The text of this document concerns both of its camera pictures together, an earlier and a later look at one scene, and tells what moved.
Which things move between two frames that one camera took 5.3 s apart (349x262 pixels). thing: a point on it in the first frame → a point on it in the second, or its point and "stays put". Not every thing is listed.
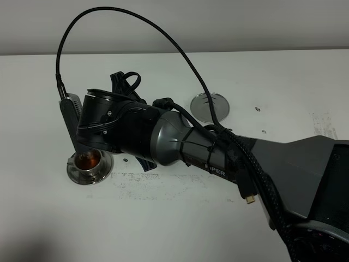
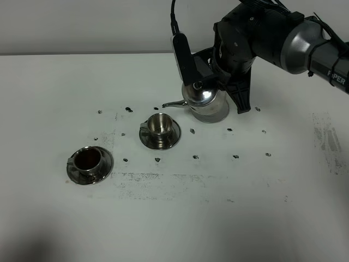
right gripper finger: x=146 y=165 → x=235 y=59
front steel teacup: x=86 y=161 stays put
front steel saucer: x=79 y=178 stays put
